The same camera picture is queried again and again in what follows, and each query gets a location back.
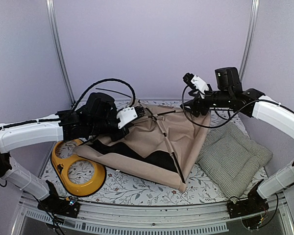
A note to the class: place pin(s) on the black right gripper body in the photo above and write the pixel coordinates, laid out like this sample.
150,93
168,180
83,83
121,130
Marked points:
222,99

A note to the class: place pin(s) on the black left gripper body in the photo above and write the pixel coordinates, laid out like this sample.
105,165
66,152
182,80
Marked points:
101,127

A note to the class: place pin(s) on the beige fabric pet tent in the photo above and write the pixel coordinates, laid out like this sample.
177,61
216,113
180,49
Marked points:
143,153

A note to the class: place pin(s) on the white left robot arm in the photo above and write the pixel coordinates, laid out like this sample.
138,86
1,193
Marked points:
27,133

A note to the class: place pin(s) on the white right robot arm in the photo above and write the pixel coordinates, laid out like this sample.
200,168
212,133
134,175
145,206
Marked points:
277,118

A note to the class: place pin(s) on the green checkered pet cushion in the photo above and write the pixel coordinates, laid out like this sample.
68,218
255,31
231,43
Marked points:
231,159

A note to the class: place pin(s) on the yellow double bowl holder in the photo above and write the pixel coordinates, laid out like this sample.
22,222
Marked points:
79,176

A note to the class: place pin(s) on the floral white table mat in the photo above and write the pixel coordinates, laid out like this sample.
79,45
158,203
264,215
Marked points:
123,189

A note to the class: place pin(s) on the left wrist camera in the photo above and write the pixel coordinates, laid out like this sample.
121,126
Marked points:
128,114

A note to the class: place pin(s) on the right aluminium frame post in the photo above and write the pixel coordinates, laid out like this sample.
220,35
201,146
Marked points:
249,37

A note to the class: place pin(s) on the aluminium frame post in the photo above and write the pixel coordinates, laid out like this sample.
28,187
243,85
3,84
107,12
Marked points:
249,37
59,52

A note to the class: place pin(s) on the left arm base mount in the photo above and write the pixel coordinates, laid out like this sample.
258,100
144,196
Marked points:
68,207

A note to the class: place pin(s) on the aluminium front rail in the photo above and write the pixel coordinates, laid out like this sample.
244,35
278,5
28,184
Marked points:
112,219

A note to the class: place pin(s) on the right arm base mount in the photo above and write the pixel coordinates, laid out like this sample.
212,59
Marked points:
247,206

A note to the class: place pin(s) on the left aluminium frame post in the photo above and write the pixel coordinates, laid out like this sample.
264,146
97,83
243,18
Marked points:
59,52

